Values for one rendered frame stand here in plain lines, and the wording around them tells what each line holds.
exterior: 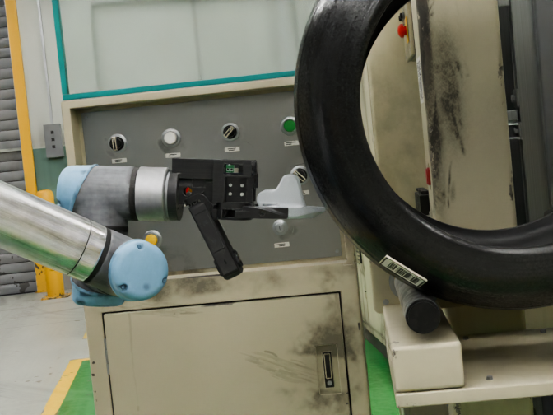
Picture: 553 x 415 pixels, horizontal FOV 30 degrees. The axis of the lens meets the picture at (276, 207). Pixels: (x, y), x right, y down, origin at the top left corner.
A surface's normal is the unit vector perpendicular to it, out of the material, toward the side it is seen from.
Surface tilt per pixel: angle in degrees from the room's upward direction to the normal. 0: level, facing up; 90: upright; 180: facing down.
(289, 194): 90
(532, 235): 80
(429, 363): 90
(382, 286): 90
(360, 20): 85
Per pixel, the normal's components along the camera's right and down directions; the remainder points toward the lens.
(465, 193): -0.07, 0.06
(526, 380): -0.10, -0.99
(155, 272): 0.44, 0.00
